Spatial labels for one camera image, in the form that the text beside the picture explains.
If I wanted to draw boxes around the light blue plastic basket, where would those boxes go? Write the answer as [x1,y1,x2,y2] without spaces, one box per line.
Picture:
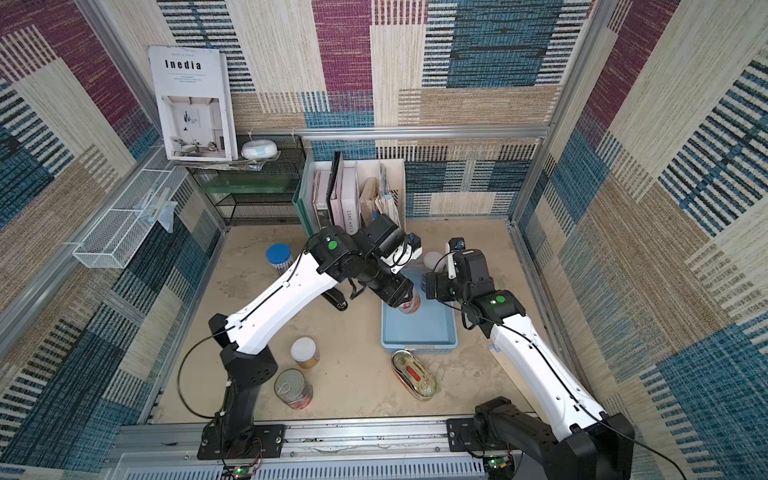
[381,269,458,353]

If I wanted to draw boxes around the pink can white lid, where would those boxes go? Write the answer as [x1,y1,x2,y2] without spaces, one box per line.
[397,291,421,314]

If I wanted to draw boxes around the oval gold fish tin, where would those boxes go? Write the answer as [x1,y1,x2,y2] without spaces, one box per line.
[391,350,439,401]

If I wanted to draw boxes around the yellow can white lid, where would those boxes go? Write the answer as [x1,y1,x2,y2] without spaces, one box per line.
[290,337,320,369]

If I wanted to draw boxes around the silver round pull-tab can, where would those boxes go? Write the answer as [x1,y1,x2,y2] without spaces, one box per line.
[274,369,313,410]

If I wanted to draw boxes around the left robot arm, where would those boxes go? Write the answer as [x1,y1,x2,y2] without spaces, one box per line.
[197,214,421,461]

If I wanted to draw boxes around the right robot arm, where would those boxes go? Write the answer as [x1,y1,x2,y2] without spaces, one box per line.
[425,238,641,479]

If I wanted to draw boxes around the pink book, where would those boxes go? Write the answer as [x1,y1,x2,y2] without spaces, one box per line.
[341,166,360,235]

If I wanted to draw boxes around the white file organizer box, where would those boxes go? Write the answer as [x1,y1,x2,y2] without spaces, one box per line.
[311,159,407,234]

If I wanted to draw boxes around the black stapler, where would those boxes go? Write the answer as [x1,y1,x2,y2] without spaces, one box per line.
[322,288,348,311]

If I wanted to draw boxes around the green folder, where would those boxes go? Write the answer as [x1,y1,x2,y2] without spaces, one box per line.
[292,153,317,237]

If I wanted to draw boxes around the blue-lid cylindrical canister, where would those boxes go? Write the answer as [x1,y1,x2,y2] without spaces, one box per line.
[265,243,294,275]

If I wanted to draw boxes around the white round device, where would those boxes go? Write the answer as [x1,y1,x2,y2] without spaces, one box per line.
[241,139,280,161]

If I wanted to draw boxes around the Inedia magazine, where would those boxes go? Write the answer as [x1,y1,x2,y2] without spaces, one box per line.
[148,46,238,164]

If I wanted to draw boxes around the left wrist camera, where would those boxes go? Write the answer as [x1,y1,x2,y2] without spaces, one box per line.
[384,233,422,270]

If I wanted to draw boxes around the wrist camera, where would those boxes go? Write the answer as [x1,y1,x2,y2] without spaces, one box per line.
[384,233,422,270]
[445,237,466,280]

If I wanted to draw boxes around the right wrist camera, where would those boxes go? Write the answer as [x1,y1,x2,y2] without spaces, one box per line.
[445,237,466,280]

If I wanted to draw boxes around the black wire shelf rack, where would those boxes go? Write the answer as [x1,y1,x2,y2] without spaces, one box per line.
[189,135,309,227]

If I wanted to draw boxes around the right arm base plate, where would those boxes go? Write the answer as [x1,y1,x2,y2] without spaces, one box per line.
[445,417,509,455]

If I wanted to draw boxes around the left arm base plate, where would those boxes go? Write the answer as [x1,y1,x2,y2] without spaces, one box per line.
[196,422,286,461]

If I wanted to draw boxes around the white wire basket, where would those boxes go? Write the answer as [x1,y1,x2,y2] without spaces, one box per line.
[73,167,187,269]

